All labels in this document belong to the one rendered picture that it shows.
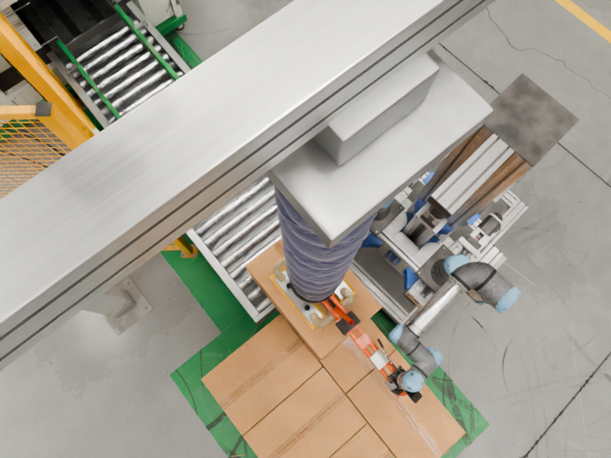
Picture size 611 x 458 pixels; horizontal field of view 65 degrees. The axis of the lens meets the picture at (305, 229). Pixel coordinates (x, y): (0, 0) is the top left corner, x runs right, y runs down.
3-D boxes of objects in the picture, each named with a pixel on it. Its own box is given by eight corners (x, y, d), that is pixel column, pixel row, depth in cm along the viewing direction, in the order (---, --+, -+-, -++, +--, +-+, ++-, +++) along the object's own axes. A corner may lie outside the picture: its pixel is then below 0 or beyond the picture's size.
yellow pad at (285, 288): (269, 277, 241) (268, 276, 237) (284, 265, 243) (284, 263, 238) (312, 331, 235) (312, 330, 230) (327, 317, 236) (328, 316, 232)
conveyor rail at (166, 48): (134, 22, 357) (125, 4, 339) (140, 18, 358) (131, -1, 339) (335, 257, 313) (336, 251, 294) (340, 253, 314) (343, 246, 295)
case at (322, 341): (253, 278, 281) (245, 265, 243) (305, 236, 288) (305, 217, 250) (318, 360, 270) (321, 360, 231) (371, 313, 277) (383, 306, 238)
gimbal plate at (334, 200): (200, 99, 72) (193, 80, 67) (351, -6, 77) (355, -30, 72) (328, 250, 66) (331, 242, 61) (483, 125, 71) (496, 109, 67)
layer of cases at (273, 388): (212, 376, 317) (200, 379, 279) (327, 282, 335) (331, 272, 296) (328, 533, 295) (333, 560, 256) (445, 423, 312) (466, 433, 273)
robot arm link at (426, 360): (425, 338, 189) (407, 359, 186) (447, 359, 187) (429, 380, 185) (420, 339, 196) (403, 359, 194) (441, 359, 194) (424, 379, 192)
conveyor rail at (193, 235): (59, 70, 346) (45, 54, 327) (65, 65, 346) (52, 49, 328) (255, 322, 301) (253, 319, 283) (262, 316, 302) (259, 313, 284)
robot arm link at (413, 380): (430, 380, 183) (415, 397, 181) (423, 379, 193) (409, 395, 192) (415, 365, 184) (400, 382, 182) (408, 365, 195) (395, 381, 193)
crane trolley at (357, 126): (264, 91, 68) (258, 49, 59) (349, 30, 71) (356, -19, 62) (336, 173, 65) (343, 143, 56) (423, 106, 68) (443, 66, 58)
